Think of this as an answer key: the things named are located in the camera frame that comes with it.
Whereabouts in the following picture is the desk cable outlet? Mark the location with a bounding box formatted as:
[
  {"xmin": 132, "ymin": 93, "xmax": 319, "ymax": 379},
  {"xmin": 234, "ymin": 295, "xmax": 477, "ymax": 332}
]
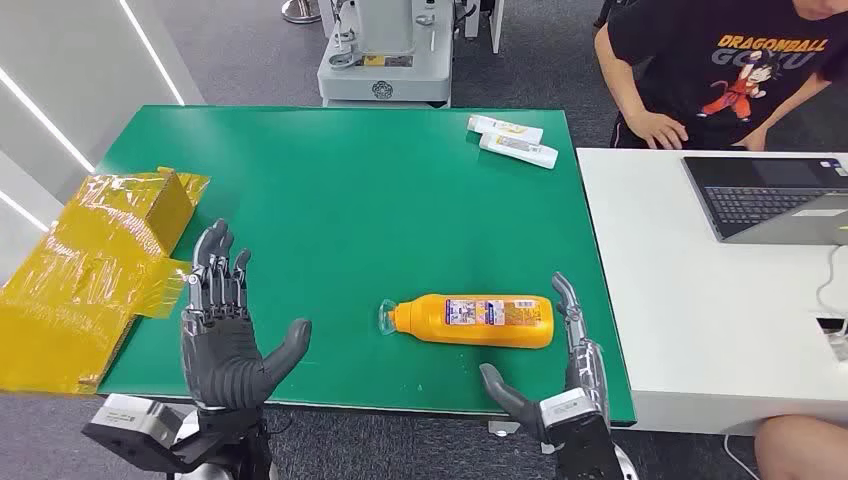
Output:
[{"xmin": 816, "ymin": 315, "xmax": 848, "ymax": 364}]

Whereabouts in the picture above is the person's bare knee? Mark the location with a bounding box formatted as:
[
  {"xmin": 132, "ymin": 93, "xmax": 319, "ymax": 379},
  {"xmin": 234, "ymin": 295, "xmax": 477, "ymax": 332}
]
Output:
[{"xmin": 753, "ymin": 415, "xmax": 848, "ymax": 480}]

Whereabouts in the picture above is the chrome stand base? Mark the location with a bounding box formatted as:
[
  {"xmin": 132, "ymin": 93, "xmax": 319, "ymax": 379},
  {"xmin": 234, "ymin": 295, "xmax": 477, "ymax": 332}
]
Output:
[{"xmin": 281, "ymin": 0, "xmax": 324, "ymax": 25}]

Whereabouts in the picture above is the white cable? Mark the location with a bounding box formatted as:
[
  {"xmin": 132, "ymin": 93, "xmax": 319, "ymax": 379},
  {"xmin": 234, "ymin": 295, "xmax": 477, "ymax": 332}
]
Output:
[{"xmin": 814, "ymin": 245, "xmax": 848, "ymax": 319}]

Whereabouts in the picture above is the grey open laptop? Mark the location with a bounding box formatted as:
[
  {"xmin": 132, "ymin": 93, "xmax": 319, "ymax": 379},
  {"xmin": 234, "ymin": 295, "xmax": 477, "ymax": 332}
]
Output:
[{"xmin": 682, "ymin": 155, "xmax": 848, "ymax": 246}]

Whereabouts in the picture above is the orange plastic bottle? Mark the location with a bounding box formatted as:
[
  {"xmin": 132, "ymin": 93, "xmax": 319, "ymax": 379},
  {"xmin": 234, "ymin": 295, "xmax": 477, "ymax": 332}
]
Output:
[{"xmin": 378, "ymin": 294, "xmax": 555, "ymax": 350}]

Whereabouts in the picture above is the yellow tape-wrapped cardboard box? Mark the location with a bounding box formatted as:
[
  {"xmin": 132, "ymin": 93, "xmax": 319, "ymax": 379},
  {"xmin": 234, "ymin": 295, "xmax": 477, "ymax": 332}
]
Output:
[{"xmin": 0, "ymin": 166, "xmax": 211, "ymax": 397}]

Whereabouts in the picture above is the white machine base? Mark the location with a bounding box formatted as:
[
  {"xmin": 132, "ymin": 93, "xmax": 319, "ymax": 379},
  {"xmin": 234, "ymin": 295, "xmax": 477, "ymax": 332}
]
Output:
[{"xmin": 316, "ymin": 0, "xmax": 458, "ymax": 109}]

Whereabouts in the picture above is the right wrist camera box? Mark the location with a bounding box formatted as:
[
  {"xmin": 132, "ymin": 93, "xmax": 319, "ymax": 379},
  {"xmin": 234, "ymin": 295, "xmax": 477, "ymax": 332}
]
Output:
[{"xmin": 538, "ymin": 388, "xmax": 614, "ymax": 439}]

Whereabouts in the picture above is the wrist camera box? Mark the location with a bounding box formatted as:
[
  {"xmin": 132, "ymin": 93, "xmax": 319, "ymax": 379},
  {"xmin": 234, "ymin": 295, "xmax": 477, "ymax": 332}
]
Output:
[
  {"xmin": 82, "ymin": 394, "xmax": 190, "ymax": 475},
  {"xmin": 538, "ymin": 388, "xmax": 614, "ymax": 439}
]

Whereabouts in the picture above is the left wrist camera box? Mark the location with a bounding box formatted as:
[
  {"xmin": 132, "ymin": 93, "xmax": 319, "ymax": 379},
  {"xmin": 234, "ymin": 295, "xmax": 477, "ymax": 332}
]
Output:
[{"xmin": 82, "ymin": 394, "xmax": 190, "ymax": 475}]

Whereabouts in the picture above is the white tube with yellow print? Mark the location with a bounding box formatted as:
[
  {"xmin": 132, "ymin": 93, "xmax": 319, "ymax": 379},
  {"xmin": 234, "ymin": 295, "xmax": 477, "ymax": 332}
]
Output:
[
  {"xmin": 478, "ymin": 132, "xmax": 560, "ymax": 171},
  {"xmin": 466, "ymin": 114, "xmax": 545, "ymax": 146}
]

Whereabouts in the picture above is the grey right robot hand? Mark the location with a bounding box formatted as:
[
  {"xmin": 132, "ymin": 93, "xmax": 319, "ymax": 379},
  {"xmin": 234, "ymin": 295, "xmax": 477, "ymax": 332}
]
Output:
[{"xmin": 479, "ymin": 272, "xmax": 611, "ymax": 445}]

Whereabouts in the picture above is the white cabinet panel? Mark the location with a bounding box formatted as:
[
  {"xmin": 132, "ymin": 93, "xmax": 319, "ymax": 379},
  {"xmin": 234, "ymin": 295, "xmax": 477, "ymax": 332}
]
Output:
[{"xmin": 463, "ymin": 0, "xmax": 506, "ymax": 56}]

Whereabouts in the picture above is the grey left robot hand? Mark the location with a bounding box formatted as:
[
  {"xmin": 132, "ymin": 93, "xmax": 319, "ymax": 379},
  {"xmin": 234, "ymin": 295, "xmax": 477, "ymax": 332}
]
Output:
[{"xmin": 180, "ymin": 219, "xmax": 313, "ymax": 412}]

